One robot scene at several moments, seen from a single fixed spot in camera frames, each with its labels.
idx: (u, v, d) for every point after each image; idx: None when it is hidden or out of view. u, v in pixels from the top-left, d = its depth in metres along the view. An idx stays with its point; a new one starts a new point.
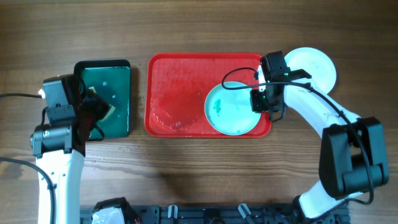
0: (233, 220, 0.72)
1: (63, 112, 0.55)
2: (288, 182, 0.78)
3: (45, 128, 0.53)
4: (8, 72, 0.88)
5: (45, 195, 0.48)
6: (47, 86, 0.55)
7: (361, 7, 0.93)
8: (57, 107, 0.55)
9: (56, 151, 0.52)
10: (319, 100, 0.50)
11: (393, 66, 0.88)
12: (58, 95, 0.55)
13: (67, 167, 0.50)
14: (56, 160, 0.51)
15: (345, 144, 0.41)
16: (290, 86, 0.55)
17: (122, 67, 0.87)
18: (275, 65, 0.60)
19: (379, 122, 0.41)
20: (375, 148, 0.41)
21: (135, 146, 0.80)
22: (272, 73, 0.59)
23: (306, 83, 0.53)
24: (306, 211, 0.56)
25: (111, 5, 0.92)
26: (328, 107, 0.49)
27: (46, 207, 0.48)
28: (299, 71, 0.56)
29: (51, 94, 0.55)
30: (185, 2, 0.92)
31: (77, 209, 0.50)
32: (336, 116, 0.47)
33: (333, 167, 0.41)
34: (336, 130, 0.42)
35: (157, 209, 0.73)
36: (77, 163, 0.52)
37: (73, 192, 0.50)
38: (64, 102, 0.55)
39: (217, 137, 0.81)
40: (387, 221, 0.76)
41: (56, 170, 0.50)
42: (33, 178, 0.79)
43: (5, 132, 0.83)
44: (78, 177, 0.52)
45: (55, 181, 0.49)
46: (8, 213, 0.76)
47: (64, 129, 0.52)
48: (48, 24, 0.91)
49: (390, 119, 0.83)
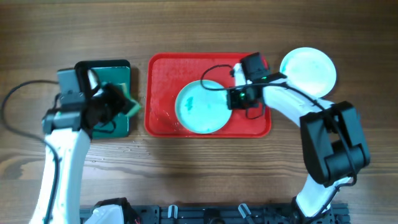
0: (233, 219, 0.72)
1: (74, 98, 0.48)
2: (288, 182, 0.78)
3: (55, 112, 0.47)
4: (8, 72, 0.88)
5: (50, 167, 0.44)
6: (60, 73, 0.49)
7: (360, 7, 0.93)
8: (69, 92, 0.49)
9: (65, 132, 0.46)
10: (294, 94, 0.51)
11: (392, 66, 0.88)
12: (71, 81, 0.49)
13: (74, 142, 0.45)
14: (63, 135, 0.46)
15: (321, 129, 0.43)
16: (268, 86, 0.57)
17: (122, 66, 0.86)
18: (253, 66, 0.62)
19: (351, 106, 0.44)
20: (351, 130, 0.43)
21: (135, 146, 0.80)
22: (250, 76, 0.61)
23: (282, 82, 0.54)
24: (305, 210, 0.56)
25: (111, 5, 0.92)
26: (303, 99, 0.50)
27: (48, 181, 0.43)
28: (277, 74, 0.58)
29: (63, 78, 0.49)
30: (185, 2, 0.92)
31: (78, 188, 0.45)
32: (311, 105, 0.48)
33: (316, 154, 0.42)
34: (311, 117, 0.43)
35: (157, 209, 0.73)
36: (84, 139, 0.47)
37: (76, 170, 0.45)
38: (76, 89, 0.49)
39: (217, 137, 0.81)
40: (387, 221, 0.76)
41: (62, 144, 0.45)
42: (33, 178, 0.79)
43: (5, 132, 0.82)
44: (82, 154, 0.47)
45: (61, 154, 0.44)
46: (7, 213, 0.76)
47: (74, 114, 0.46)
48: (48, 24, 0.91)
49: (389, 120, 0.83)
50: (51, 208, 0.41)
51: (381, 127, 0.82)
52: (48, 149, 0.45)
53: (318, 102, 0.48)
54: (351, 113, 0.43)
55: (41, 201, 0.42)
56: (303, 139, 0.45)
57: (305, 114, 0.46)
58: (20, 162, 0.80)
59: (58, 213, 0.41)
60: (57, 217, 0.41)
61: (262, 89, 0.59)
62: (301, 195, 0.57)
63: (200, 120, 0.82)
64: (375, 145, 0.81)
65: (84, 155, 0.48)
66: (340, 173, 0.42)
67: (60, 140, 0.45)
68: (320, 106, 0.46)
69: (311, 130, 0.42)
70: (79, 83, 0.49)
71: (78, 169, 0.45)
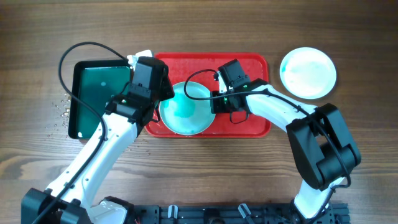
0: (233, 220, 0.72)
1: (141, 93, 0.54)
2: (288, 182, 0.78)
3: (120, 101, 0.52)
4: (8, 72, 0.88)
5: (96, 139, 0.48)
6: (139, 65, 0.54)
7: (361, 7, 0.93)
8: (138, 87, 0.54)
9: (122, 116, 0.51)
10: (278, 101, 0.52)
11: (392, 66, 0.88)
12: (145, 76, 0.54)
13: (125, 129, 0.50)
14: (116, 121, 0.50)
15: (308, 135, 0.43)
16: (250, 95, 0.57)
17: (122, 67, 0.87)
18: (233, 74, 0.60)
19: (335, 108, 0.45)
20: (337, 132, 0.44)
21: (135, 146, 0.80)
22: (232, 84, 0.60)
23: (263, 89, 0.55)
24: (304, 211, 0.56)
25: (111, 5, 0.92)
26: (286, 106, 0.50)
27: (89, 150, 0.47)
28: (258, 83, 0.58)
29: (138, 73, 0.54)
30: (185, 2, 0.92)
31: (103, 172, 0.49)
32: (295, 111, 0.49)
33: (307, 160, 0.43)
34: (298, 125, 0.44)
35: (157, 209, 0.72)
36: (132, 131, 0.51)
37: (111, 156, 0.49)
38: (146, 83, 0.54)
39: (217, 137, 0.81)
40: (387, 221, 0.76)
41: (114, 128, 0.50)
42: (33, 178, 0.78)
43: (5, 132, 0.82)
44: (122, 144, 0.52)
45: (110, 135, 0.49)
46: (7, 213, 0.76)
47: (135, 111, 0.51)
48: (48, 24, 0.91)
49: (390, 120, 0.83)
50: (77, 178, 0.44)
51: (381, 127, 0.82)
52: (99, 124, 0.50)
53: (303, 108, 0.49)
54: (336, 116, 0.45)
55: (71, 167, 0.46)
56: (292, 144, 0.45)
57: (291, 121, 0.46)
58: (20, 162, 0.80)
59: (81, 185, 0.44)
60: (78, 189, 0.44)
61: (245, 98, 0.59)
62: (298, 197, 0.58)
63: (185, 123, 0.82)
64: (375, 145, 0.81)
65: (122, 145, 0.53)
66: (333, 175, 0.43)
67: (112, 122, 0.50)
68: (305, 111, 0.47)
69: (300, 137, 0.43)
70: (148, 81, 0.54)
71: (112, 155, 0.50)
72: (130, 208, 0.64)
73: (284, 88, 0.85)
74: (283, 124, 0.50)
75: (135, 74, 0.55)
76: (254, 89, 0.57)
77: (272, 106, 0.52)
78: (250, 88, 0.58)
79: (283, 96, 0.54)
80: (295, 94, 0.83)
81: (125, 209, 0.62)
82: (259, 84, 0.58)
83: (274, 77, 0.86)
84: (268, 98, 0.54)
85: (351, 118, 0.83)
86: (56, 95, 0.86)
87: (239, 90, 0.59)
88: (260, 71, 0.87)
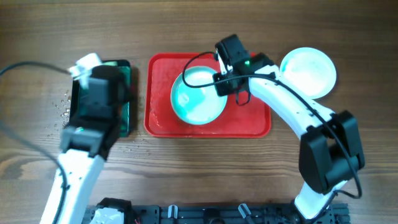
0: (234, 220, 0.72)
1: (99, 112, 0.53)
2: (288, 182, 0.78)
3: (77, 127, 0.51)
4: (8, 73, 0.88)
5: (60, 190, 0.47)
6: (91, 81, 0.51)
7: (360, 7, 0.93)
8: (96, 106, 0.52)
9: (81, 152, 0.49)
10: (290, 94, 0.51)
11: (393, 66, 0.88)
12: (99, 94, 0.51)
13: (86, 169, 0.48)
14: (76, 161, 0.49)
15: (324, 148, 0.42)
16: (255, 78, 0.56)
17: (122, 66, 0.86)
18: (232, 50, 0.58)
19: (352, 117, 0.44)
20: (350, 141, 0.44)
21: (135, 146, 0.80)
22: (231, 60, 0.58)
23: (270, 74, 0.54)
24: (304, 212, 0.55)
25: (111, 5, 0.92)
26: (301, 106, 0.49)
27: (56, 203, 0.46)
28: (262, 61, 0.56)
29: (93, 91, 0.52)
30: (184, 2, 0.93)
31: (79, 213, 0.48)
32: (310, 114, 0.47)
33: (318, 171, 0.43)
34: (314, 135, 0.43)
35: (157, 209, 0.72)
36: (97, 165, 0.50)
37: (83, 197, 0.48)
38: (101, 101, 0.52)
39: (217, 137, 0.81)
40: (387, 221, 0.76)
41: (75, 171, 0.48)
42: (33, 178, 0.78)
43: (5, 132, 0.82)
44: (91, 182, 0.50)
45: (71, 180, 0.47)
46: (7, 213, 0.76)
47: (94, 135, 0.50)
48: (48, 24, 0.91)
49: (390, 119, 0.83)
50: None
51: (382, 127, 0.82)
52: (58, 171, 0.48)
53: (319, 113, 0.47)
54: (353, 125, 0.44)
55: None
56: (303, 152, 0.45)
57: (306, 128, 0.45)
58: (20, 162, 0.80)
59: None
60: None
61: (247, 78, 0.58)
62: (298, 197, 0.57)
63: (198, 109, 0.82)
64: (376, 145, 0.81)
65: (92, 183, 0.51)
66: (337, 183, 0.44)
67: (71, 167, 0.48)
68: (321, 117, 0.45)
69: (315, 148, 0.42)
70: (104, 99, 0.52)
71: (84, 195, 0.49)
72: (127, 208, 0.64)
73: None
74: (293, 123, 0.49)
75: (89, 93, 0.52)
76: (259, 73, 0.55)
77: (284, 101, 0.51)
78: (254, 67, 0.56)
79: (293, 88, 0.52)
80: None
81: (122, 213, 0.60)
82: (260, 61, 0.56)
83: None
84: (280, 90, 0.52)
85: None
86: (56, 95, 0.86)
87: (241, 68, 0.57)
88: None
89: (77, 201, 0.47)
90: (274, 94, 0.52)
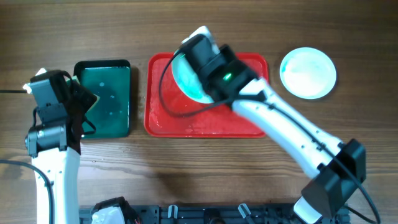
0: (233, 219, 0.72)
1: (55, 112, 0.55)
2: (288, 182, 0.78)
3: (38, 132, 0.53)
4: (8, 73, 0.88)
5: (43, 189, 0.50)
6: (34, 87, 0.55)
7: (360, 7, 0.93)
8: (48, 107, 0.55)
9: (52, 149, 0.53)
10: (289, 122, 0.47)
11: (393, 66, 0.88)
12: (48, 94, 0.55)
13: (63, 163, 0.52)
14: (51, 158, 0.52)
15: (337, 186, 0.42)
16: (245, 101, 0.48)
17: (122, 67, 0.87)
18: (201, 58, 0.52)
19: (359, 146, 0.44)
20: (358, 168, 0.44)
21: (135, 146, 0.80)
22: (206, 70, 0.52)
23: (259, 94, 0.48)
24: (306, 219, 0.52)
25: (111, 5, 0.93)
26: (305, 137, 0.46)
27: (45, 201, 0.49)
28: (245, 74, 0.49)
29: (40, 94, 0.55)
30: (184, 2, 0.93)
31: (72, 203, 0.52)
32: (316, 147, 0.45)
33: (331, 207, 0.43)
34: (326, 176, 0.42)
35: (157, 209, 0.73)
36: (73, 156, 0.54)
37: (69, 189, 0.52)
38: (53, 100, 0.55)
39: (217, 137, 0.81)
40: (387, 221, 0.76)
41: (53, 168, 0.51)
42: (33, 178, 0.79)
43: (5, 132, 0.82)
44: (73, 173, 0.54)
45: (52, 178, 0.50)
46: (7, 213, 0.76)
47: (58, 131, 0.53)
48: (48, 25, 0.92)
49: (390, 119, 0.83)
50: None
51: (382, 127, 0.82)
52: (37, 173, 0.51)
53: (327, 147, 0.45)
54: (360, 155, 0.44)
55: None
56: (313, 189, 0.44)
57: (318, 167, 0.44)
58: (20, 162, 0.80)
59: None
60: None
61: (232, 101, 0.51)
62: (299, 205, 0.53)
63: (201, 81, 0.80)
64: (376, 145, 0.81)
65: (75, 174, 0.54)
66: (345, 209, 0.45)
67: (49, 165, 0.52)
68: (330, 152, 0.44)
69: (331, 191, 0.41)
70: (55, 97, 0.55)
71: (70, 186, 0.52)
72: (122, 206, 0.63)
73: (284, 88, 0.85)
74: (298, 155, 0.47)
75: (37, 98, 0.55)
76: (247, 97, 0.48)
77: (285, 130, 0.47)
78: (234, 82, 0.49)
79: (288, 111, 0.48)
80: (295, 94, 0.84)
81: (117, 208, 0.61)
82: (243, 73, 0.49)
83: (274, 77, 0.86)
84: (278, 116, 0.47)
85: (351, 118, 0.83)
86: None
87: (219, 82, 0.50)
88: (260, 71, 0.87)
89: (64, 194, 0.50)
90: (272, 122, 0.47)
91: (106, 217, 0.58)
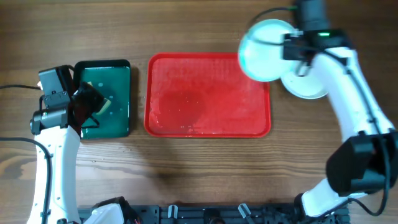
0: (234, 220, 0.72)
1: (57, 98, 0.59)
2: (288, 182, 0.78)
3: (41, 113, 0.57)
4: (7, 72, 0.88)
5: (43, 162, 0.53)
6: (43, 75, 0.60)
7: None
8: (53, 94, 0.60)
9: (53, 127, 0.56)
10: (354, 89, 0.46)
11: None
12: (54, 83, 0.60)
13: (63, 139, 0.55)
14: (52, 134, 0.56)
15: (365, 155, 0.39)
16: (327, 58, 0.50)
17: (122, 67, 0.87)
18: (311, 14, 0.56)
19: None
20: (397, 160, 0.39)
21: (136, 146, 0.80)
22: (310, 30, 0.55)
23: (342, 58, 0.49)
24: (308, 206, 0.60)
25: (111, 5, 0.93)
26: (362, 106, 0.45)
27: (45, 172, 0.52)
28: (339, 39, 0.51)
29: (46, 83, 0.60)
30: (185, 2, 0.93)
31: (71, 176, 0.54)
32: (368, 119, 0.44)
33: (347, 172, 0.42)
34: (363, 140, 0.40)
35: (157, 209, 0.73)
36: (73, 134, 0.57)
37: (68, 164, 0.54)
38: (58, 89, 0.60)
39: (217, 137, 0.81)
40: (387, 221, 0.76)
41: (53, 142, 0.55)
42: (33, 178, 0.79)
43: (5, 132, 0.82)
44: (73, 151, 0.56)
45: (51, 150, 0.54)
46: (7, 213, 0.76)
47: (60, 113, 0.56)
48: (48, 24, 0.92)
49: None
50: (50, 198, 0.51)
51: None
52: (38, 147, 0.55)
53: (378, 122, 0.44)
54: None
55: (38, 199, 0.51)
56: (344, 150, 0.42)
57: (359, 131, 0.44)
58: (20, 162, 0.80)
59: (55, 202, 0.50)
60: (55, 209, 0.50)
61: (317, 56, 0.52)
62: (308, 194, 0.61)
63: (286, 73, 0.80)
64: None
65: (74, 152, 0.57)
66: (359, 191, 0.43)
67: (50, 139, 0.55)
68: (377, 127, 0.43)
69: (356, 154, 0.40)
70: (60, 85, 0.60)
71: (69, 161, 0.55)
72: (122, 203, 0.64)
73: (284, 88, 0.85)
74: (347, 123, 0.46)
75: (44, 86, 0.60)
76: (331, 50, 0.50)
77: (349, 91, 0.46)
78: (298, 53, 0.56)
79: (360, 81, 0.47)
80: (295, 94, 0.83)
81: (117, 205, 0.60)
82: (337, 40, 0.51)
83: None
84: (350, 82, 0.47)
85: None
86: None
87: (314, 37, 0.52)
88: None
89: (62, 167, 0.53)
90: (341, 84, 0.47)
91: (104, 210, 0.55)
